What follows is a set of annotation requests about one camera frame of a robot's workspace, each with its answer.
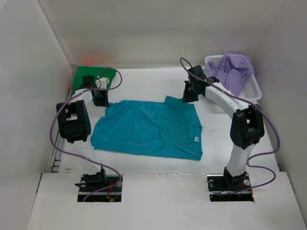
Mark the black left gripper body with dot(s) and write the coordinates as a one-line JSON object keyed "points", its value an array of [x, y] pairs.
{"points": [[100, 100]]}

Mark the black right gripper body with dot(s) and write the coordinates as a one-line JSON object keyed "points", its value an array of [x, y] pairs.
{"points": [[190, 94]]}

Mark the teal t shirt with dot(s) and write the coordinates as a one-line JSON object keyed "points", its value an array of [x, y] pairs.
{"points": [[171, 129]]}

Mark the lilac t shirt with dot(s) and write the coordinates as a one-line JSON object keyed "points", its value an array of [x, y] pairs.
{"points": [[232, 70]]}

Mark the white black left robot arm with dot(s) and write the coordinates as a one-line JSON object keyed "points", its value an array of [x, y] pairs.
{"points": [[74, 120]]}

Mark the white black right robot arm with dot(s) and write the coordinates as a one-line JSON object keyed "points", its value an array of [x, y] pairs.
{"points": [[247, 128]]}

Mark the white plastic basket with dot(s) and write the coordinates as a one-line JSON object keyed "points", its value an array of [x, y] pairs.
{"points": [[251, 90]]}

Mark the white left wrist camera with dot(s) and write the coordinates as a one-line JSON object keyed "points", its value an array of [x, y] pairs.
{"points": [[102, 83]]}

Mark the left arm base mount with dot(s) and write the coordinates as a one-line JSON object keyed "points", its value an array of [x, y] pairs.
{"points": [[99, 187]]}

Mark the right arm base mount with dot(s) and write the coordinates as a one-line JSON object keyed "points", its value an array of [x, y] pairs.
{"points": [[224, 188]]}

